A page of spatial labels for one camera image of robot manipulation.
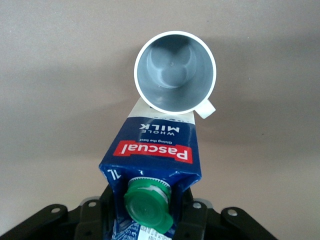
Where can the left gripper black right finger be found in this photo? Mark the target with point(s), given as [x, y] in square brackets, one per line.
[193, 220]

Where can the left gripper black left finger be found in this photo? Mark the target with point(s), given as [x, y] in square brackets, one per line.
[95, 220]

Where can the blue milk carton green cap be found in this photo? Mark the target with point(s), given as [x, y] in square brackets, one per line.
[155, 150]

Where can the white cup with grey inside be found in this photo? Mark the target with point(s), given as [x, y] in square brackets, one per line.
[175, 75]

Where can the brown table cover mat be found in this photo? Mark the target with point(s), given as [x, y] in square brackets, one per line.
[50, 75]

